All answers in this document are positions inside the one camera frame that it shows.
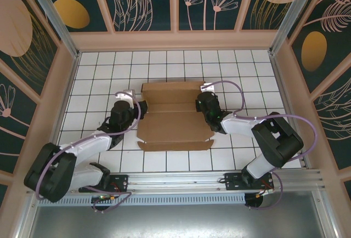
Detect slotted grey cable duct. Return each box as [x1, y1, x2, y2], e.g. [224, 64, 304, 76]
[37, 193, 247, 206]

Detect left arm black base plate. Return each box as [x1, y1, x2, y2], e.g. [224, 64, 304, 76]
[78, 174, 129, 194]

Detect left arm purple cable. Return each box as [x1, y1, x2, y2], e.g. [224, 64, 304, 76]
[35, 91, 143, 214]

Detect grey metal sheet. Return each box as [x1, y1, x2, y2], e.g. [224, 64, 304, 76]
[15, 190, 337, 238]

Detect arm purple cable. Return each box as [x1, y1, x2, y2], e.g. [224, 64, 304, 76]
[35, 91, 143, 214]
[210, 80, 320, 212]

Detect small green circuit board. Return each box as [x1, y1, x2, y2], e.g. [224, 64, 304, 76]
[91, 195, 116, 203]

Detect aluminium frame post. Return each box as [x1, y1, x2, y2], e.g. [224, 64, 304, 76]
[22, 0, 81, 59]
[268, 0, 321, 55]

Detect brown cardboard paper box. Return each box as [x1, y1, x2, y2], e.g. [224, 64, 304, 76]
[136, 81, 215, 152]

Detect aluminium mounting rail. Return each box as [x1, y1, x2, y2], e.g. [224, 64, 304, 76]
[26, 168, 326, 195]

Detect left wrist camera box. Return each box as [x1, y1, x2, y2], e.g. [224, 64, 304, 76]
[121, 88, 137, 99]

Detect aluminium table edge rail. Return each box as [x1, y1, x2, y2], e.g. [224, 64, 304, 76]
[268, 53, 314, 169]
[40, 53, 81, 173]

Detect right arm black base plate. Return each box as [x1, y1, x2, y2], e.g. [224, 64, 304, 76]
[224, 172, 275, 192]

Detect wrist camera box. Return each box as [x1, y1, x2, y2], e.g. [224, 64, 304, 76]
[121, 88, 137, 99]
[200, 82, 218, 93]

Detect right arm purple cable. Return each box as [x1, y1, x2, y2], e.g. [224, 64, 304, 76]
[210, 80, 320, 212]

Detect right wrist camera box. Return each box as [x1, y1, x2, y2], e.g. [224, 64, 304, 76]
[200, 82, 218, 93]

